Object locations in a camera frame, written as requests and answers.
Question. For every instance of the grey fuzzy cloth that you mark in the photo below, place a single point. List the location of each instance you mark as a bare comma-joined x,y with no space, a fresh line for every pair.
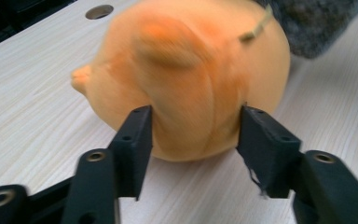
313,25

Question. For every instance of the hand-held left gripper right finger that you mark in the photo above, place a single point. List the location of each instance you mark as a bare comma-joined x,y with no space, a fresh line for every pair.
267,149

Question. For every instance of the grey round table grommet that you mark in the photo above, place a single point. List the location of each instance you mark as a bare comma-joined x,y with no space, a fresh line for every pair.
99,11

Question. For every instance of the orange plush toy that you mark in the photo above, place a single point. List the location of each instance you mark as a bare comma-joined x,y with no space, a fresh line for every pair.
186,77

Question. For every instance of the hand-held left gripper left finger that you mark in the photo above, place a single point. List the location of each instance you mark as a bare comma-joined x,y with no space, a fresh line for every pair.
133,149

